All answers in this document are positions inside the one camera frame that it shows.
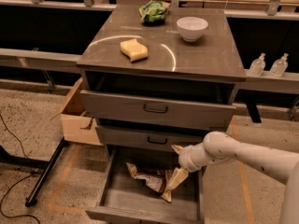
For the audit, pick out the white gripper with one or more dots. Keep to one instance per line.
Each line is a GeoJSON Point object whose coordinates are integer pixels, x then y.
{"type": "Point", "coordinates": [186, 160]}

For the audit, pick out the brown chip bag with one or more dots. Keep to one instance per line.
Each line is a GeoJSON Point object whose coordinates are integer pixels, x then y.
{"type": "Point", "coordinates": [155, 178]}

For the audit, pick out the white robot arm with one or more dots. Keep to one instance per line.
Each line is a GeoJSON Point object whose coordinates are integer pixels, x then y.
{"type": "Point", "coordinates": [281, 165]}

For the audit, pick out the middle grey drawer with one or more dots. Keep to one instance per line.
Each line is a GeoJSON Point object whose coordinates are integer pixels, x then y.
{"type": "Point", "coordinates": [146, 139]}

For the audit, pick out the grey drawer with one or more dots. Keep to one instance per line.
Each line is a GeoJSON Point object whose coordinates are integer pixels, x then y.
{"type": "Point", "coordinates": [125, 200]}
{"type": "Point", "coordinates": [146, 139]}
{"type": "Point", "coordinates": [173, 113]}

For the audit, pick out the top grey drawer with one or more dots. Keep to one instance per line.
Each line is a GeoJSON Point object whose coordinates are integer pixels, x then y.
{"type": "Point", "coordinates": [173, 113]}

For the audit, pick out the bottom grey drawer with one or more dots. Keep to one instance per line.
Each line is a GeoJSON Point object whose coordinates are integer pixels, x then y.
{"type": "Point", "coordinates": [125, 200]}

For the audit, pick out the grey drawer cabinet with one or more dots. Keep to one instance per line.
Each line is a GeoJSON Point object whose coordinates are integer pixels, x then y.
{"type": "Point", "coordinates": [208, 70]}

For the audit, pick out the green chip bag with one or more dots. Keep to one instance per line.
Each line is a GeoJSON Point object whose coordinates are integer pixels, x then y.
{"type": "Point", "coordinates": [154, 11]}

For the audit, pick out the cardboard box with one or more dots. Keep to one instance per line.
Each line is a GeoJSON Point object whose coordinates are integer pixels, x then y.
{"type": "Point", "coordinates": [77, 126]}

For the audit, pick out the yellow sponge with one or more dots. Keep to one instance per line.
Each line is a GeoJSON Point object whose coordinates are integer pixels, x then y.
{"type": "Point", "coordinates": [134, 50]}

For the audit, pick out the left clear sanitizer bottle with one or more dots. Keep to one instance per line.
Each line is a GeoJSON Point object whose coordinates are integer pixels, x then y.
{"type": "Point", "coordinates": [257, 66]}

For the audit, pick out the white bowl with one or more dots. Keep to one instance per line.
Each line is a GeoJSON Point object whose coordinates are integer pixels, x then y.
{"type": "Point", "coordinates": [191, 28]}

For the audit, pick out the black stand leg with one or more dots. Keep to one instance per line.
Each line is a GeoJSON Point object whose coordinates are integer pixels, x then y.
{"type": "Point", "coordinates": [31, 199]}

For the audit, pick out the grey metal rail shelf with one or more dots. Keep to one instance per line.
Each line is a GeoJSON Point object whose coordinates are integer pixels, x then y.
{"type": "Point", "coordinates": [39, 60]}

